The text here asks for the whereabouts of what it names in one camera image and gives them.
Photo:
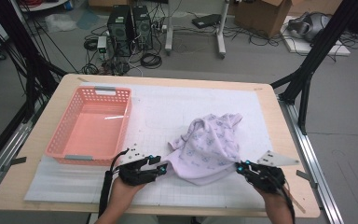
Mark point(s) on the person's left hand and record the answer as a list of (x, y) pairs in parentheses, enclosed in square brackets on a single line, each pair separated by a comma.
[(122, 196)]

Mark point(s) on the white metal stand leg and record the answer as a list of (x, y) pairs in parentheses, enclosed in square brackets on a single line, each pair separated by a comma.
[(168, 31), (221, 34)]

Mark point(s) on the small white box device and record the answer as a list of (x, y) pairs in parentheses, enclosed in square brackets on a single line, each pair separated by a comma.
[(102, 43)]

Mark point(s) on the grey round appliance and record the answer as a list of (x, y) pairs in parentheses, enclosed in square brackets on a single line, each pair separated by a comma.
[(313, 25)]

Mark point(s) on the open cardboard box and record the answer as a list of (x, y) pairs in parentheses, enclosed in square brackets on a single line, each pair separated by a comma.
[(261, 15)]

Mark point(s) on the black flat device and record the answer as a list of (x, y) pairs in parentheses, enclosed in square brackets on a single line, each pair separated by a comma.
[(206, 21)]

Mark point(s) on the white floor board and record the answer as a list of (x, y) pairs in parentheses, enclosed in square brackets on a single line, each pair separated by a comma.
[(304, 48)]

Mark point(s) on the grey metal bracket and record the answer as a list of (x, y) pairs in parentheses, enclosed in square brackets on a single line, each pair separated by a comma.
[(18, 160), (306, 175)]

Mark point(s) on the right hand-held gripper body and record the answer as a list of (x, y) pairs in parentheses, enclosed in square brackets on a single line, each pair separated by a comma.
[(267, 180)]

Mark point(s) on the lilac printed towel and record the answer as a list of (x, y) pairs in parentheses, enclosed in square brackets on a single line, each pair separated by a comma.
[(208, 149)]

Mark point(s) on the clear plastic bag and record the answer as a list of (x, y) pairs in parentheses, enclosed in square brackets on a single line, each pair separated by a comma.
[(59, 22)]

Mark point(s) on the pink plastic basket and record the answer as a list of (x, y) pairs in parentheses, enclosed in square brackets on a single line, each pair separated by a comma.
[(90, 133)]

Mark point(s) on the black computer tower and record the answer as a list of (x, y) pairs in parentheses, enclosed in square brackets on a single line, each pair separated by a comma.
[(143, 28), (119, 31)]

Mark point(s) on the round white table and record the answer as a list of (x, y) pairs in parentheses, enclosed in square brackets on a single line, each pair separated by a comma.
[(43, 6)]

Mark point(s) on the teal sheet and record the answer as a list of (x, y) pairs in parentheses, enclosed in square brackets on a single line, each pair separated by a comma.
[(88, 19)]

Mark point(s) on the black metal frame strut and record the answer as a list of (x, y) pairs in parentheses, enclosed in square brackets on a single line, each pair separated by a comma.
[(24, 46), (326, 40)]

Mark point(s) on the closed cardboard box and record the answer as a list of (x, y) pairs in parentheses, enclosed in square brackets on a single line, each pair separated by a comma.
[(105, 3), (317, 5)]

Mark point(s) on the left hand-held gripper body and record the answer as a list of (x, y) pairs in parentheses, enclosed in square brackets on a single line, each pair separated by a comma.
[(133, 175)]

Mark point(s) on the person's right hand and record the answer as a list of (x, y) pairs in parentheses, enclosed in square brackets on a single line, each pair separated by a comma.
[(276, 203)]

